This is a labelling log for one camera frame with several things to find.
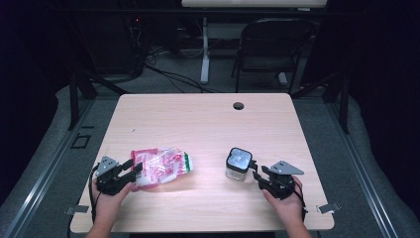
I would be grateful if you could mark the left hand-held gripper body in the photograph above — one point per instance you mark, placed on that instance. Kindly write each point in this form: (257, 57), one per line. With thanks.
(110, 181)

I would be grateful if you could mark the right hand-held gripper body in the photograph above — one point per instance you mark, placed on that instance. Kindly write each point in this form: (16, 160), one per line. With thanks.
(280, 186)

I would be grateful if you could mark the clear square jar black lid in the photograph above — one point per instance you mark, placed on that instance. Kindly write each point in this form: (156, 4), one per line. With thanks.
(238, 158)

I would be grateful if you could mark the red white plastic seasoning bag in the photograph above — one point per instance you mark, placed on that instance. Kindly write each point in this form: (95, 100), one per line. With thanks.
(165, 167)

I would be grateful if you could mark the person's right hand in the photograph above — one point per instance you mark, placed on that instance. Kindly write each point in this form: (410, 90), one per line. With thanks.
(289, 208)

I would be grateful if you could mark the person's left hand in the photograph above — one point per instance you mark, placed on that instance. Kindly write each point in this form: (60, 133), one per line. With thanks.
(107, 205)

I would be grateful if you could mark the black metal stand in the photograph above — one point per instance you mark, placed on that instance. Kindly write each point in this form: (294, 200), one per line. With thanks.
(74, 105)
(344, 109)

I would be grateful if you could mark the white desk foot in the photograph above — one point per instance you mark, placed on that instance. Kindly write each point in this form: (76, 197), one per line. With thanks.
(282, 79)

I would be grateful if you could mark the white desk leg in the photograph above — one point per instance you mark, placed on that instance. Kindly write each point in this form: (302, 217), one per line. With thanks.
(205, 59)

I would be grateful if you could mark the dark equipment with red light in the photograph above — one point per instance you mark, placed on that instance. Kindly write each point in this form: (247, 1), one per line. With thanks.
(132, 39)

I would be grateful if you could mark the black folding chair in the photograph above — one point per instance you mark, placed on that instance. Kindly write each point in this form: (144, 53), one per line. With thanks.
(277, 36)

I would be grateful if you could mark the grey metal table bracket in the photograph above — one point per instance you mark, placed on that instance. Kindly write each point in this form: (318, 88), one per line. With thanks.
(77, 209)
(328, 208)

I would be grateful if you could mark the aluminium floor rail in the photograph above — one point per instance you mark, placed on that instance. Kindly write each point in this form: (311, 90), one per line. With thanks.
(363, 175)
(48, 168)

